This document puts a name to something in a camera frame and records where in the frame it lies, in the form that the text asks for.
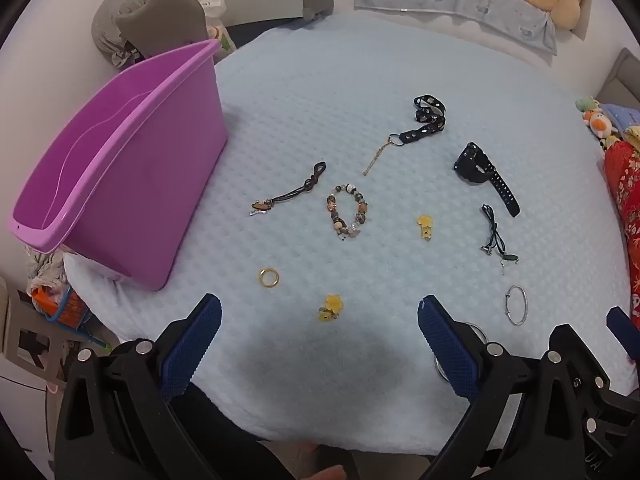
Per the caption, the beige plastic stand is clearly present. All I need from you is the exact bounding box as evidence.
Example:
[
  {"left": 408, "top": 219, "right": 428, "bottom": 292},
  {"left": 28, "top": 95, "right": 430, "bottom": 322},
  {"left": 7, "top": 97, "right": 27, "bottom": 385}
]
[{"left": 0, "top": 275, "right": 66, "bottom": 396}]

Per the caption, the black wrist watch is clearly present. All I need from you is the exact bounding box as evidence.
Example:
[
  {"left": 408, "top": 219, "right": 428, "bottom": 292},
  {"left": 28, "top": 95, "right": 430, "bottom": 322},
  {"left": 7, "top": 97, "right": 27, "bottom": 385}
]
[{"left": 453, "top": 142, "right": 521, "bottom": 218}]

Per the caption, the red patterned cloth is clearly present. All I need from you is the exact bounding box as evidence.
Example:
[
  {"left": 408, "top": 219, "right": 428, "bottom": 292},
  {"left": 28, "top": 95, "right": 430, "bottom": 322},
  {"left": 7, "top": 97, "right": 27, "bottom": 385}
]
[{"left": 602, "top": 140, "right": 640, "bottom": 331}]

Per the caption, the purple plastic tub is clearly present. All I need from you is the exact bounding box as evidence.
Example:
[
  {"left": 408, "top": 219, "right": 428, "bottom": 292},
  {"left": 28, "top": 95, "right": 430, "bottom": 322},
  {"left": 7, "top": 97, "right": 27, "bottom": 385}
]
[{"left": 7, "top": 39, "right": 230, "bottom": 292}]

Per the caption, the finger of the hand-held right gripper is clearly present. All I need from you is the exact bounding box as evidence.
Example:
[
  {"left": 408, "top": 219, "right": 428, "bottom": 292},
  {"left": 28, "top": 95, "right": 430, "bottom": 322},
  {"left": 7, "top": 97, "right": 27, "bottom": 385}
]
[
  {"left": 548, "top": 325, "right": 611, "bottom": 401},
  {"left": 606, "top": 306, "right": 640, "bottom": 343}
]

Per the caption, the yellow flower hair clip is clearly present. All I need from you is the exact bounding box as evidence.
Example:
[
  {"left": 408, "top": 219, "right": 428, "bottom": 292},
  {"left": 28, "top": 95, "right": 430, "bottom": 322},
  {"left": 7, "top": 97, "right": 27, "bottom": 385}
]
[{"left": 318, "top": 294, "right": 345, "bottom": 322}]

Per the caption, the grey desk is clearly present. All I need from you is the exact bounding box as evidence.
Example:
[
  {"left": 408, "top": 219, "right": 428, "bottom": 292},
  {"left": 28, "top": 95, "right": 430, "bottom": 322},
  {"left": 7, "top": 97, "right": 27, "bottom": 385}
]
[{"left": 204, "top": 0, "right": 335, "bottom": 51}]

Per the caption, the orange plastic basket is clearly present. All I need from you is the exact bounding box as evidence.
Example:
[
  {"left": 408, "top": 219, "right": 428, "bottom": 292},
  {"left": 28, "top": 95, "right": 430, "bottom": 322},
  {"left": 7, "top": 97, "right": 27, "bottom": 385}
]
[{"left": 31, "top": 285, "right": 83, "bottom": 331}]

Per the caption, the white plastic bag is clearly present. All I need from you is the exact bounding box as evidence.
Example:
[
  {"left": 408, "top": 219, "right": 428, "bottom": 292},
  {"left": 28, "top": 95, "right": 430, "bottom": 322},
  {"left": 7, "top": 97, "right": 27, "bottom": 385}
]
[{"left": 202, "top": 0, "right": 236, "bottom": 53}]

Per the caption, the grey chair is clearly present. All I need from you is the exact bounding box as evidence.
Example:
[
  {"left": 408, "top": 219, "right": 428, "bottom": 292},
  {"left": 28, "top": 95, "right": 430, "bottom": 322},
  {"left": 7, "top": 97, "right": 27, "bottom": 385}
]
[{"left": 116, "top": 0, "right": 208, "bottom": 58}]

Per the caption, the grey garment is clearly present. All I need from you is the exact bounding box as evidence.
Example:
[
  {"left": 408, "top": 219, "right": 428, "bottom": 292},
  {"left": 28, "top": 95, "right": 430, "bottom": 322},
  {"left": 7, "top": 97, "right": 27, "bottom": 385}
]
[{"left": 91, "top": 0, "right": 156, "bottom": 68}]

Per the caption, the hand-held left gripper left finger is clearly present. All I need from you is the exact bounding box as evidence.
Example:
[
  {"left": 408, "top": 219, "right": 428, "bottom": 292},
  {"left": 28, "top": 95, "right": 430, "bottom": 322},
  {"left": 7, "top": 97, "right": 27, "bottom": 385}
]
[{"left": 54, "top": 293, "right": 223, "bottom": 480}]

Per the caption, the grey upholstered headboard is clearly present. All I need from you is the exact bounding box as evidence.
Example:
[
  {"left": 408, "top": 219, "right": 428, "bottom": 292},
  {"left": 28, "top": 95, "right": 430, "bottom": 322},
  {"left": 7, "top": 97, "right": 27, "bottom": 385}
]
[{"left": 597, "top": 47, "right": 640, "bottom": 111}]

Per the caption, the light blue bed blanket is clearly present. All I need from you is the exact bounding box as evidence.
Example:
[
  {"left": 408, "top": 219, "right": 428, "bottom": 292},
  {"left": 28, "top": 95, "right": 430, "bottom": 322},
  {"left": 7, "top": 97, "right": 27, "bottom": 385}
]
[{"left": 65, "top": 12, "right": 633, "bottom": 456}]

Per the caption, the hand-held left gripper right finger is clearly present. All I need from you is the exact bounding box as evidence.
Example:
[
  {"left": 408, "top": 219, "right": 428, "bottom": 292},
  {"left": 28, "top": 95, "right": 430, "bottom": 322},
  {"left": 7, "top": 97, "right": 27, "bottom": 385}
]
[{"left": 417, "top": 295, "right": 586, "bottom": 480}]

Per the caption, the blue metal stand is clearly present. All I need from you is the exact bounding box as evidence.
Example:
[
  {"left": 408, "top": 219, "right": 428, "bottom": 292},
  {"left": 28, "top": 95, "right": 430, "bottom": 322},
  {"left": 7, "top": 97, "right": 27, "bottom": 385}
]
[{"left": 42, "top": 287, "right": 111, "bottom": 356}]

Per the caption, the beaded bracelet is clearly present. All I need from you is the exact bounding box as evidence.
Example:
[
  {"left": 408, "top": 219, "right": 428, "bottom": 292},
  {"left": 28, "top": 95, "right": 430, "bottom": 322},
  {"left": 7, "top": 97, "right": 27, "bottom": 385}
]
[{"left": 324, "top": 183, "right": 371, "bottom": 240}]

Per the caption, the white orange plush toy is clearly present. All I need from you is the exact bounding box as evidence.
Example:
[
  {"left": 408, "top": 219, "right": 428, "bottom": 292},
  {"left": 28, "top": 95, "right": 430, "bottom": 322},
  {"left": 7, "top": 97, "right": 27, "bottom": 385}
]
[{"left": 582, "top": 109, "right": 621, "bottom": 138}]

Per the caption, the black printed lanyard keychain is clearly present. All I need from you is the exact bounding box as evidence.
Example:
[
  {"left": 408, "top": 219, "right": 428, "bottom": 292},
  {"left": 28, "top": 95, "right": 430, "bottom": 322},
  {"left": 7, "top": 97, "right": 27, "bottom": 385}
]
[{"left": 362, "top": 94, "right": 447, "bottom": 177}]

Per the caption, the silver bangle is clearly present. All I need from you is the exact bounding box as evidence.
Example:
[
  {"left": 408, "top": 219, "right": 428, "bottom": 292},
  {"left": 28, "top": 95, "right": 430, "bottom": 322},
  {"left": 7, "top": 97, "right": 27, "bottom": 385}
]
[
  {"left": 504, "top": 285, "right": 529, "bottom": 326},
  {"left": 434, "top": 321, "right": 488, "bottom": 383}
]

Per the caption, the black cord green pendant necklace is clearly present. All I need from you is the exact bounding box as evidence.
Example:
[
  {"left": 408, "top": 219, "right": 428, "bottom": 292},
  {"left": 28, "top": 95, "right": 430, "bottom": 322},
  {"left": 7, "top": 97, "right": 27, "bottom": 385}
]
[{"left": 479, "top": 203, "right": 521, "bottom": 276}]

